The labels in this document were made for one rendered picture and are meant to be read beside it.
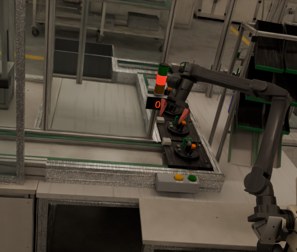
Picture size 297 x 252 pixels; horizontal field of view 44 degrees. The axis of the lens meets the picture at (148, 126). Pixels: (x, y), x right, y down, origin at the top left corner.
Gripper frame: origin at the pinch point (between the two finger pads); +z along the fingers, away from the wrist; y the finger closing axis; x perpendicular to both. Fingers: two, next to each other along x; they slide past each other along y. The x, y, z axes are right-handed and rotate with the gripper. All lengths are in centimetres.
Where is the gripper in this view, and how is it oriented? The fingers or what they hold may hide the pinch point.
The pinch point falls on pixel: (169, 118)
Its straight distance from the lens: 172.8
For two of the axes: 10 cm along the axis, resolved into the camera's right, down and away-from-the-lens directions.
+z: -4.5, 8.9, -1.1
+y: 8.7, 4.1, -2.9
